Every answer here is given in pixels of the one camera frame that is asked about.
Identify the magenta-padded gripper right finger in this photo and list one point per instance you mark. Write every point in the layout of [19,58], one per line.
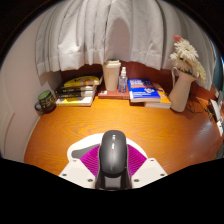
[150,170]

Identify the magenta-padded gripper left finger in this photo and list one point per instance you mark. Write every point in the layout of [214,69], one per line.
[75,170]

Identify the dark grey computer mouse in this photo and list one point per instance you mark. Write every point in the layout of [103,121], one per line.
[113,156]

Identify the white and grey mouse pad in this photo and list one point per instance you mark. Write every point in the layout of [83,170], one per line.
[80,146]

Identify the white and yellow book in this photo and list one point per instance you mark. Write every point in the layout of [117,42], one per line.
[74,101]

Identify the orange book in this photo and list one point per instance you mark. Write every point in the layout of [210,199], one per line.
[164,98]

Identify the dark green mug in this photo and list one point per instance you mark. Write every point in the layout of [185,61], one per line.
[46,100]

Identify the blue book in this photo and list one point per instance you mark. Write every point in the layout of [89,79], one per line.
[143,89]

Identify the white pitcher vase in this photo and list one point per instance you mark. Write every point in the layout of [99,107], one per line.
[181,93]

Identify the red book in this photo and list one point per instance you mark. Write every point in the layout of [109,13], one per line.
[111,95]

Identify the white laptop stand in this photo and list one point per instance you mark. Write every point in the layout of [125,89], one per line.
[216,110]

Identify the yellow and black book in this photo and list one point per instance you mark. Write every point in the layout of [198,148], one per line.
[83,81]

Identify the clear sanitizer bottle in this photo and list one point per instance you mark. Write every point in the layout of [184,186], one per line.
[123,83]

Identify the cream tumbler with lid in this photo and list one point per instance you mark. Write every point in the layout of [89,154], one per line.
[111,76]

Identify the white flower bouquet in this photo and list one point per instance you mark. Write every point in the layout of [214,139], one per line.
[186,56]

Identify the white pleated curtain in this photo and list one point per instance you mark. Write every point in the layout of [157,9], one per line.
[110,30]

